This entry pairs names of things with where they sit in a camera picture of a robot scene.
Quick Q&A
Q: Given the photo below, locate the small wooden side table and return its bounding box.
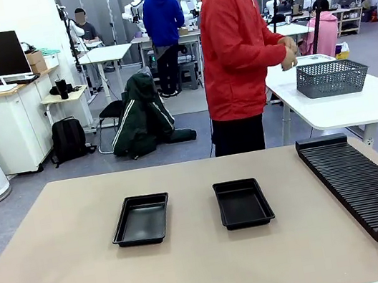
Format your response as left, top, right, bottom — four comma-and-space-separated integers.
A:
38, 83, 98, 141

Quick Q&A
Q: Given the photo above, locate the black keyboard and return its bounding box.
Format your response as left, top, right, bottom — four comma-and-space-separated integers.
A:
4, 73, 42, 88

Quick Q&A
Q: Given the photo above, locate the person in red jacket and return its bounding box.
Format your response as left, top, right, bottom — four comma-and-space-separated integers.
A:
188, 0, 315, 158

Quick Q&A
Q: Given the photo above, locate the white cabinet with wooden top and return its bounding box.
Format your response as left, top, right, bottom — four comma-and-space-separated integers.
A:
0, 64, 78, 178

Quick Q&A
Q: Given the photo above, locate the seated person in grey shirt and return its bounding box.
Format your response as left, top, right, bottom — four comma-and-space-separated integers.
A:
72, 4, 103, 47

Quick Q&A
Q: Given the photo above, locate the dark green striped jacket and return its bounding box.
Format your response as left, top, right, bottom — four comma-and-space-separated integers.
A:
100, 59, 200, 163

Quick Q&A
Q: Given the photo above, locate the person's left hand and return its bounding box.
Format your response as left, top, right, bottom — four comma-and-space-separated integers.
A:
276, 34, 301, 59

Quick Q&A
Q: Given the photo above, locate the grey plastic stool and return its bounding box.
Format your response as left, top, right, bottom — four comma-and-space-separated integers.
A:
175, 60, 201, 92

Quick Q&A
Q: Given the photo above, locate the brown cardboard box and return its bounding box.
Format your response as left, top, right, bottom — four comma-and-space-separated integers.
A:
24, 48, 49, 75

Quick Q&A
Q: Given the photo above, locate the black slotted board rack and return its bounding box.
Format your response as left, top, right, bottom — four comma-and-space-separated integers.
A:
294, 127, 378, 258

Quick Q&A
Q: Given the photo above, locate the wooden storage shelf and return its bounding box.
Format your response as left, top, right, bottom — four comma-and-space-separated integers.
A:
331, 4, 368, 39

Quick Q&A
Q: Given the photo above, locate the black metal chair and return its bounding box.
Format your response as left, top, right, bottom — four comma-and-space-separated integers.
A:
91, 99, 134, 156

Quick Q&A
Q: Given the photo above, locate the person's right forearm red sleeve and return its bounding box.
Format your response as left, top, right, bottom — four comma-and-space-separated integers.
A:
226, 33, 290, 77

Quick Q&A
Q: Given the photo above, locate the person's right hand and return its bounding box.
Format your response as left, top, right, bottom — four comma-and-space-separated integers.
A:
278, 49, 300, 72

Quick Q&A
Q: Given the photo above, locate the black backpack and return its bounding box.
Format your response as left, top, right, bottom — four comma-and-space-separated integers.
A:
44, 113, 100, 169

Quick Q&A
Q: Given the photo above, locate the white height-adjustable table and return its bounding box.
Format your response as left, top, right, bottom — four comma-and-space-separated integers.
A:
261, 43, 378, 162

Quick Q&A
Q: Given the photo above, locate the white storage bin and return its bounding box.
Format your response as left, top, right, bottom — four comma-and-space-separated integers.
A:
42, 52, 62, 70

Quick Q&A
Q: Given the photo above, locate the grey workbench table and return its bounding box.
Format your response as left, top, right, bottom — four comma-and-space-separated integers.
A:
129, 26, 210, 97

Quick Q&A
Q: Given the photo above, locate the grey plastic mesh basket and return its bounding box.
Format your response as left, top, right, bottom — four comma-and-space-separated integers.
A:
293, 54, 373, 102

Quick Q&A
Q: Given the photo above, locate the white desk with white legs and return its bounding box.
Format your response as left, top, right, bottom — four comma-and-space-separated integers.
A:
76, 42, 142, 107

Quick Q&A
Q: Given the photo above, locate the black tumbler with straw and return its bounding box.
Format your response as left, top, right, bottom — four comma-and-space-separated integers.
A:
53, 73, 71, 101

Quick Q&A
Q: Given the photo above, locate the black plastic ESD tray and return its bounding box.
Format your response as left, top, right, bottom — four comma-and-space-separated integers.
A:
211, 174, 277, 233
105, 189, 177, 251

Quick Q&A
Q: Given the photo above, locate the black camera tripod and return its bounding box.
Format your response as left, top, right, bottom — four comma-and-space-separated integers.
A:
303, 0, 339, 56

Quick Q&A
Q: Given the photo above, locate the person in blue hoodie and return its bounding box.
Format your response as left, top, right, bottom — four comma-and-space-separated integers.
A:
140, 0, 198, 101

